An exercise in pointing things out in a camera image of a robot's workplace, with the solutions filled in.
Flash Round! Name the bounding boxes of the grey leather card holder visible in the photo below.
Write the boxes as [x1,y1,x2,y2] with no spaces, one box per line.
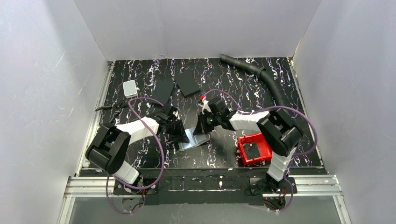
[178,128,210,151]

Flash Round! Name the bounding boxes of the red plastic bin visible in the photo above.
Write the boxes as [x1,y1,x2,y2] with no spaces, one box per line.
[237,133,272,167]

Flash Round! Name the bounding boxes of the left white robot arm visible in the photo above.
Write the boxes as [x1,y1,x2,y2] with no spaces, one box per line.
[85,104,189,189]

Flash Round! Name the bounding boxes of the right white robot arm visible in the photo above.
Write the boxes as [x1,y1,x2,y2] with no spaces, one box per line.
[193,98,304,182]

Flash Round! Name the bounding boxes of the black flat box left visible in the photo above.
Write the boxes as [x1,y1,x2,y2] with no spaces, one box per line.
[150,80,175,105]

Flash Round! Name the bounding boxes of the black flat box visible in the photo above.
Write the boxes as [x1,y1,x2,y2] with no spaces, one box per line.
[174,73,200,98]
[150,80,175,105]

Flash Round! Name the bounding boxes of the black flat box right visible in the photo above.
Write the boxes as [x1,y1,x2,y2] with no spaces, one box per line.
[174,73,200,98]

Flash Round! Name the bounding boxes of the white square box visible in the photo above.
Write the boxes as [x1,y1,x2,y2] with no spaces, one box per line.
[122,80,138,98]

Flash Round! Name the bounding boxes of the black pliers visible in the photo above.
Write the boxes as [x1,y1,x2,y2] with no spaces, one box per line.
[95,101,128,115]

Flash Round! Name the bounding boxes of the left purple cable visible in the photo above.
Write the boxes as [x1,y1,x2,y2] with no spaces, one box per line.
[106,97,165,215]

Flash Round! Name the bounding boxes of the purple cable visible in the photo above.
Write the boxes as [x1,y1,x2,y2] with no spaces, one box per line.
[106,97,165,215]
[202,90,318,212]

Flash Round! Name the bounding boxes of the black corrugated hose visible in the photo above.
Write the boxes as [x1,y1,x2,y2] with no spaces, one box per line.
[219,54,290,107]

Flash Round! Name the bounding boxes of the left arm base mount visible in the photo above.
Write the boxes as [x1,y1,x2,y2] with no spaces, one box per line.
[113,177,160,196]

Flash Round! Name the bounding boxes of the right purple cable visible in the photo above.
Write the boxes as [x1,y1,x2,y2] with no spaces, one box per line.
[202,90,318,212]

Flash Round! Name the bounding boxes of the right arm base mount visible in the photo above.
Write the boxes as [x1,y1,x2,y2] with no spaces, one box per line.
[246,175,298,213]

